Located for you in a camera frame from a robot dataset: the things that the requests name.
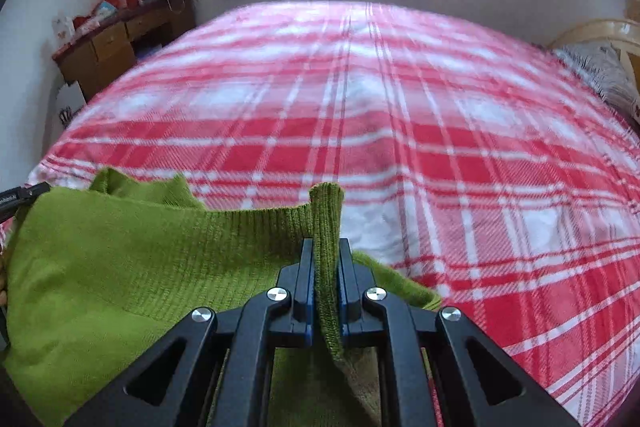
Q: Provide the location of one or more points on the white paper shopping bag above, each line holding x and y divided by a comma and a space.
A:
68, 103

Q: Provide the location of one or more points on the green striped knit sweater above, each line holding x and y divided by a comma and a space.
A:
96, 276

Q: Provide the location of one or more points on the cream wooden headboard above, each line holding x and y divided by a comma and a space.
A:
622, 35

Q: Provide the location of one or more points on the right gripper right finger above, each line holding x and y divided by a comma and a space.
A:
436, 367

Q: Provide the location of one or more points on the red plaid bed blanket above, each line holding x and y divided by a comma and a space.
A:
477, 170

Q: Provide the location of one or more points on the grey patterned pillow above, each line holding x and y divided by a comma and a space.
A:
597, 64

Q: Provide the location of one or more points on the brown wooden desk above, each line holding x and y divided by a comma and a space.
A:
98, 58

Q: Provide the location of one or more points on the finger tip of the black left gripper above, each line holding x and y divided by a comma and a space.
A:
18, 197

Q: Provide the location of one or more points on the white card on desk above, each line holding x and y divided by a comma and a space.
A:
63, 29

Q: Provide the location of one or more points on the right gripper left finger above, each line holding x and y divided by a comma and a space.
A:
212, 368

